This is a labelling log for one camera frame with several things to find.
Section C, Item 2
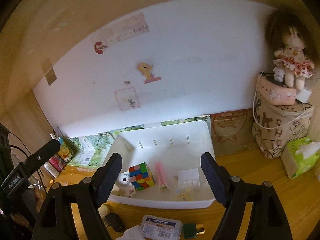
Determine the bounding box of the white toy digital camera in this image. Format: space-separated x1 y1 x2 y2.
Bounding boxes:
111 171 136 197

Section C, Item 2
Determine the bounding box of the black power plug adapter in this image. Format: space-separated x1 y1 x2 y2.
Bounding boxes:
105 212 125 232

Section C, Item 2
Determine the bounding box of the white USB charger block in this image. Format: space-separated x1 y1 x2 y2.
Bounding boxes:
177 168 200 190

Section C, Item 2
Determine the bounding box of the clear plastic case with stickers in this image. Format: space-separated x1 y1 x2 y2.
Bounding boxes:
174 188 194 202

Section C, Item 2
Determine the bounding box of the landscape picture calendar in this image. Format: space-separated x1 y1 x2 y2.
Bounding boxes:
68 114 211 168

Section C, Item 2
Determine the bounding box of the red pen holder can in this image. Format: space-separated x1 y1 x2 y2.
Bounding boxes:
48 154 66 173

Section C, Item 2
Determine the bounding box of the colourful rubik's cube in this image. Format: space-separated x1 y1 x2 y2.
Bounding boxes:
129 162 156 191

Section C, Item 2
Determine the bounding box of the white plastic shaped holder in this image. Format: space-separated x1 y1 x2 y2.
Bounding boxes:
119 225 146 240

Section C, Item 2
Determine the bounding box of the brown cartoon cardboard panel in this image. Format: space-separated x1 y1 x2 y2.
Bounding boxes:
210 109 258 156

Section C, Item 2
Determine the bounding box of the clear floss pick box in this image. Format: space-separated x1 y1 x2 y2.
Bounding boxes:
140 215 183 240

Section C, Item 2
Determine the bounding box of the white plastic storage bin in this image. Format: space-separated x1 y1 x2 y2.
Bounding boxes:
106 120 215 209

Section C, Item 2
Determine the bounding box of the pink hair clip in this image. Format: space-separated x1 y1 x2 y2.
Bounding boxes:
155 161 169 190

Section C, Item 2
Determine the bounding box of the green tissue pack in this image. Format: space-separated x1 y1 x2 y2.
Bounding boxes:
280 137 319 180

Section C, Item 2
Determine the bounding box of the patterned beige fabric bag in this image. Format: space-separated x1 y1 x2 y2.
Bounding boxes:
252 94 315 159

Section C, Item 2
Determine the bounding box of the pink pencil pouch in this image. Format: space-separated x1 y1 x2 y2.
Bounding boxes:
256 75 297 106

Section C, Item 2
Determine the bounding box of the brown haired rag doll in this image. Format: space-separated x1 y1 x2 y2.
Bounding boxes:
265 10 318 91

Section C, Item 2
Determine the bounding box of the pink framed wall sticker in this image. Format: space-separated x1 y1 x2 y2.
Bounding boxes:
114 87 141 111

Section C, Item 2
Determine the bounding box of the white charging cable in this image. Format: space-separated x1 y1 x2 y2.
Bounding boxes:
252 71 320 133

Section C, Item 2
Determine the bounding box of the yellow pony wall sticker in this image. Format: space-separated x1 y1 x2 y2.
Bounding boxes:
137 62 162 84

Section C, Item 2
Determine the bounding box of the red wall sticker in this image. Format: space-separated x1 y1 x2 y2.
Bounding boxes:
94 41 108 54

